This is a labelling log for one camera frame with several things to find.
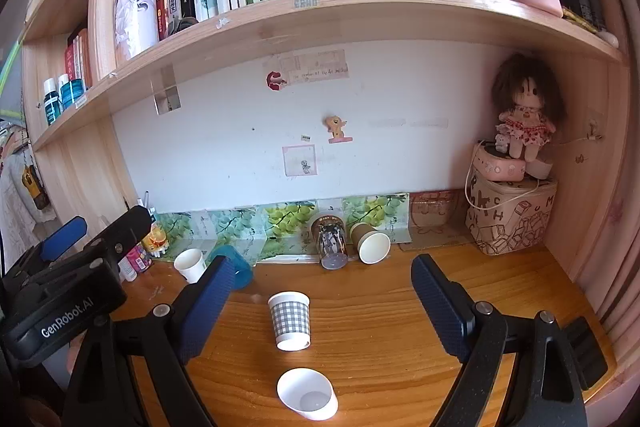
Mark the letter print storage bag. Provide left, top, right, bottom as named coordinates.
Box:
left=464, top=172, right=559, bottom=257

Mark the grey checked cup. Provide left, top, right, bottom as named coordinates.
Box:
left=267, top=290, right=312, bottom=353

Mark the teal bottle white cap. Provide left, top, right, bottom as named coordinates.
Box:
left=43, top=78, right=62, bottom=126
left=57, top=73, right=75, bottom=114

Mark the wooden bookshelf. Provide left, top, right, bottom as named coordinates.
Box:
left=20, top=0, right=632, bottom=278

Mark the yellow black hanging pouch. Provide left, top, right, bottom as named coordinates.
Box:
left=22, top=164, right=50, bottom=210

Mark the brown paper cup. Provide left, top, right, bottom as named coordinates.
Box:
left=349, top=221, right=392, bottom=265

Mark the yellow pony sticker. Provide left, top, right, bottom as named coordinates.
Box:
left=324, top=114, right=352, bottom=144

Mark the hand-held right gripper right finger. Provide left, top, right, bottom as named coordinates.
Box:
left=410, top=254, right=589, bottom=427

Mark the row of red books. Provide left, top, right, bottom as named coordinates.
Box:
left=64, top=28, right=94, bottom=92

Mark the white cable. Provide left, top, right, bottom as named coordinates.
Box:
left=464, top=151, right=543, bottom=208

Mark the pink small case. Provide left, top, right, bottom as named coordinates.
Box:
left=472, top=139, right=529, bottom=182

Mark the clear glass tumbler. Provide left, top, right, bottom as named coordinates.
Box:
left=310, top=213, right=349, bottom=271

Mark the pink patterned box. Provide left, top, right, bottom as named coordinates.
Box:
left=410, top=189, right=459, bottom=228

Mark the blue cup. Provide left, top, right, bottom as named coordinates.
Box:
left=205, top=245, right=254, bottom=292

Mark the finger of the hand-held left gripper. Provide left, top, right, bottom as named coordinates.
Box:
left=47, top=205, right=154, bottom=279
left=10, top=215, right=89, bottom=279

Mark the cardboard sheet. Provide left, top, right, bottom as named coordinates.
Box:
left=398, top=224, right=475, bottom=253

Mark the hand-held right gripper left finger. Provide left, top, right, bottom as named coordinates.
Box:
left=62, top=256, right=237, bottom=427

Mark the brown-haired rag doll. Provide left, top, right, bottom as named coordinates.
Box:
left=490, top=52, right=567, bottom=162

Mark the taped paper note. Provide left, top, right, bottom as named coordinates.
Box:
left=279, top=50, right=349, bottom=84

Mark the orange printed container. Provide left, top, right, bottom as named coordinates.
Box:
left=142, top=223, right=169, bottom=258

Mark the white lace cloth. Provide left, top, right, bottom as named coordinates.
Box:
left=0, top=124, right=57, bottom=238

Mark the white paper cup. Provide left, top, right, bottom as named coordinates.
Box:
left=173, top=249, right=207, bottom=284
left=276, top=368, right=339, bottom=422

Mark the white paper cup front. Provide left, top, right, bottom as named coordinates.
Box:
left=276, top=368, right=339, bottom=422

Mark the white printed cylinder box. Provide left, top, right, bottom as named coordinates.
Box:
left=114, top=0, right=161, bottom=61

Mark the pink small bottle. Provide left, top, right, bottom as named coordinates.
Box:
left=125, top=244, right=154, bottom=274

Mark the green leaf print panel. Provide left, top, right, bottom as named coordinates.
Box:
left=154, top=192, right=414, bottom=267

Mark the pink square note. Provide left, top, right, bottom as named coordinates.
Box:
left=282, top=144, right=319, bottom=178

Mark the white small bottle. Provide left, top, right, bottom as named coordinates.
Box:
left=117, top=256, right=139, bottom=283

